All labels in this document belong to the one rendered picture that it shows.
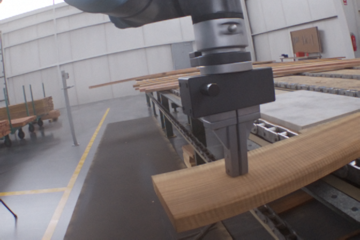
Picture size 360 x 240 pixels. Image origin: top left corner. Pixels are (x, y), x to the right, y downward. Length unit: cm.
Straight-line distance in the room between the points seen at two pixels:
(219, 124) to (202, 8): 16
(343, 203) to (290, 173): 11
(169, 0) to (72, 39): 1294
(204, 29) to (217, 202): 22
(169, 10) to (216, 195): 26
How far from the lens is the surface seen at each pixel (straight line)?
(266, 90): 39
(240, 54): 35
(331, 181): 49
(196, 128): 216
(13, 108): 753
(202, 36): 36
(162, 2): 37
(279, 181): 38
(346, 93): 132
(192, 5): 37
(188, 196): 37
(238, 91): 36
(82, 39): 1315
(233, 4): 36
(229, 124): 37
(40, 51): 1371
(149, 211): 209
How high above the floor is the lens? 105
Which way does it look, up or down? 8 degrees down
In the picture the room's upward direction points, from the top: 8 degrees counter-clockwise
